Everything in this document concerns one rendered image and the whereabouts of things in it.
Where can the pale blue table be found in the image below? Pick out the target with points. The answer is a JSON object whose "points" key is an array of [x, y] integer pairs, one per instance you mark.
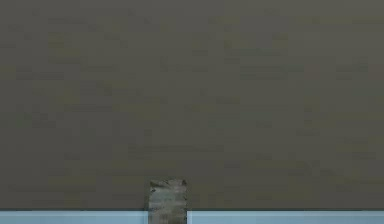
{"points": [[73, 218]]}

